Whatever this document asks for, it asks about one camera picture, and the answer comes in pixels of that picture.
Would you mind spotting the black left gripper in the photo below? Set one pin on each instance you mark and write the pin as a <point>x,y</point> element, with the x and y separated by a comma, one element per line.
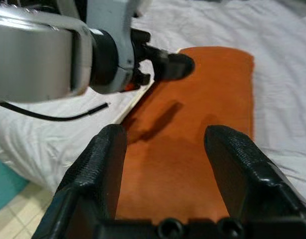
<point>141,39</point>

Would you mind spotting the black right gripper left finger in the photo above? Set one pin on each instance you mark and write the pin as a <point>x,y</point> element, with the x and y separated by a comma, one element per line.
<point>93,161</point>

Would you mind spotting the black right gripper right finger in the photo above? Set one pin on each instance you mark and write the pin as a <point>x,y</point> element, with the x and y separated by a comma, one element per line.
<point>242,169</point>

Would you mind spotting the orange rectangular pillow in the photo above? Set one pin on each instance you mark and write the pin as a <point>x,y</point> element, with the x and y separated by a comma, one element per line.
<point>205,94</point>

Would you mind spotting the pale wrinkled duvet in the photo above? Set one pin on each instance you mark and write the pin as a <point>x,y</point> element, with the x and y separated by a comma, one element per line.
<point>280,49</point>

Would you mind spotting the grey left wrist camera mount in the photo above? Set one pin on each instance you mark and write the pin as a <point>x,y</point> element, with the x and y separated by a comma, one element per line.
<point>108,17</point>

